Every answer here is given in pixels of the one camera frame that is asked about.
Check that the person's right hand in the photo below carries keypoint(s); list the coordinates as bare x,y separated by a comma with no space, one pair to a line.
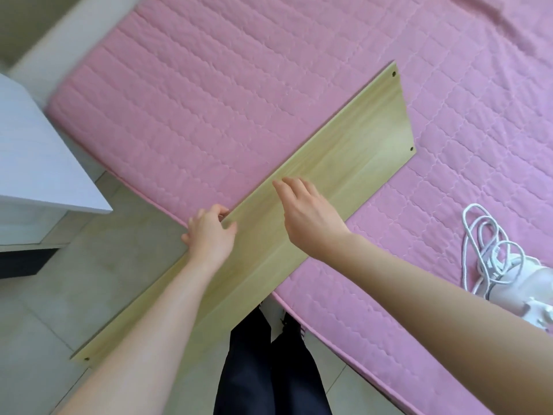
311,220

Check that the person's shoe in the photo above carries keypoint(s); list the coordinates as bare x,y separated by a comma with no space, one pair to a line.
293,326

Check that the white bed frame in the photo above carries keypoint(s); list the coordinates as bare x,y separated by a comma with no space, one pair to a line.
65,34

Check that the person's left hand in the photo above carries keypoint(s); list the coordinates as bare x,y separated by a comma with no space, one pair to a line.
208,237

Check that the person's right forearm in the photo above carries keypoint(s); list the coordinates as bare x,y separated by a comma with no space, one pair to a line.
432,315

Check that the pink quilted mattress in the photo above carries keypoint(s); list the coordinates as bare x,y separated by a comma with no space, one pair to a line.
224,95

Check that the light wooden board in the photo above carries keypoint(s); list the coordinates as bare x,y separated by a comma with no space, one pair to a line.
345,142

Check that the white wooden cabinet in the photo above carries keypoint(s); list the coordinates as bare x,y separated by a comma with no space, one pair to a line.
39,159

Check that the person's left thumb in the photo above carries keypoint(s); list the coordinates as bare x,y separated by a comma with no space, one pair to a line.
230,231

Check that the person's left forearm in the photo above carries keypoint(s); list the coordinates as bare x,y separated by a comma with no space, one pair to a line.
160,337

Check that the person's dark trousers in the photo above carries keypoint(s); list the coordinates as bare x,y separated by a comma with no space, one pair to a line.
268,376

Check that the white electric appliance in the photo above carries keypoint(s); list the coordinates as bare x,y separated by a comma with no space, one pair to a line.
533,289

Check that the person's right thumb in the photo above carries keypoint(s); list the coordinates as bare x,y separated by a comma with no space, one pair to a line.
281,196

